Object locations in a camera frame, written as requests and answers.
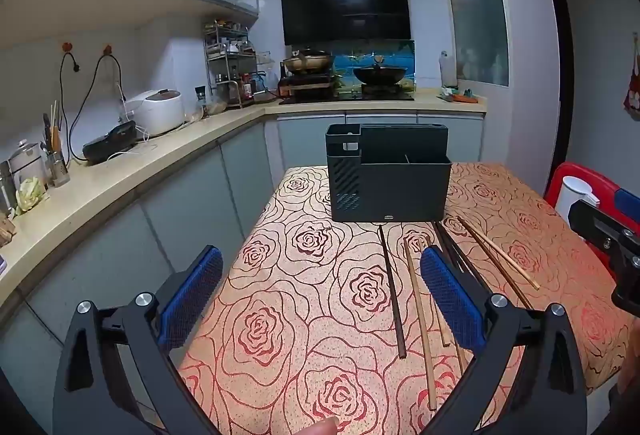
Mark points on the black chopstick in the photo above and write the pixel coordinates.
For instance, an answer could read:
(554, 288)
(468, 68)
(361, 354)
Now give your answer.
(456, 256)

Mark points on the white electric kettle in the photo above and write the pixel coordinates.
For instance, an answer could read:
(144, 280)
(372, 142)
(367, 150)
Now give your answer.
(574, 189)

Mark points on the red chair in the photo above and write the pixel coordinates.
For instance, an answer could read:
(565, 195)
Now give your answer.
(616, 202)

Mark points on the metal utensil cup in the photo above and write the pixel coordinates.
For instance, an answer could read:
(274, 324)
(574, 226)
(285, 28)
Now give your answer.
(53, 145)

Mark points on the dark green utensil holder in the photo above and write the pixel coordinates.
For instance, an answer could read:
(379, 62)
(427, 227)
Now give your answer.
(386, 173)

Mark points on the black countertop appliance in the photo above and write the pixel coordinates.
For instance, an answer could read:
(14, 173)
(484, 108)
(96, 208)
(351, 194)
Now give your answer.
(120, 139)

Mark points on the black wok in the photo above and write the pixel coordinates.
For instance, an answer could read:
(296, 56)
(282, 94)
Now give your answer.
(378, 74)

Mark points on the brown wooden chopstick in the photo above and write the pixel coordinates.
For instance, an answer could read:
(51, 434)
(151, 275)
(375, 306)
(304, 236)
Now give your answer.
(493, 258)

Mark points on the white bottle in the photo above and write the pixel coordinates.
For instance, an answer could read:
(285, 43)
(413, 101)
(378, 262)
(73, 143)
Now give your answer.
(448, 70)

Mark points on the orange cloth on counter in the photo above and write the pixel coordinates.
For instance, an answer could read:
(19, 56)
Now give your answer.
(451, 94)

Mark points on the person's left hand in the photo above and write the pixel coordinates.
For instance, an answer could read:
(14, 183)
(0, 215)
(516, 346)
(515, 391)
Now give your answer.
(327, 426)

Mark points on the red hanging cloth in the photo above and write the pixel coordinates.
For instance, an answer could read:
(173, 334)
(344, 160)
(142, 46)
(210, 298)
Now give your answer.
(632, 99)

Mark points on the rose pattern tablecloth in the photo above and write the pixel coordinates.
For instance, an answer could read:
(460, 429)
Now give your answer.
(319, 319)

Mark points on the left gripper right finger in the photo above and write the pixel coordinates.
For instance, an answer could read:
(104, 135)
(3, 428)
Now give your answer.
(548, 393)

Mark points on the bronze pot with lid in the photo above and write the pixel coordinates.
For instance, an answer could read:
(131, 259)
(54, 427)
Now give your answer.
(308, 61)

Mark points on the white rice cooker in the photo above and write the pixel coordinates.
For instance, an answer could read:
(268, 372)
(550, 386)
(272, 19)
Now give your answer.
(156, 111)

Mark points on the frosted glass window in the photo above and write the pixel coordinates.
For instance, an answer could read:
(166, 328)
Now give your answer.
(480, 41)

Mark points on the black induction cooktop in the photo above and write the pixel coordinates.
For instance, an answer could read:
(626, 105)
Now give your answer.
(360, 93)

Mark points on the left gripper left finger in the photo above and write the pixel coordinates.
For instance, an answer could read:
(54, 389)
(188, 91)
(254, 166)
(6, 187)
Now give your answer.
(92, 393)

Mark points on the dark brown chopstick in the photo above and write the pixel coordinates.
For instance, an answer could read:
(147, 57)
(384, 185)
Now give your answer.
(399, 330)

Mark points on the dark wooden chopstick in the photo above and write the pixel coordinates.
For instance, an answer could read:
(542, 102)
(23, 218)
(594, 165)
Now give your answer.
(440, 314)

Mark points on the light bamboo chopstick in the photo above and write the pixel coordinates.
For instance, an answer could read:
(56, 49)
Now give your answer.
(507, 258)
(427, 355)

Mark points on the metal spice rack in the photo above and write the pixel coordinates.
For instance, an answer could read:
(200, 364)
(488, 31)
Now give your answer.
(231, 62)

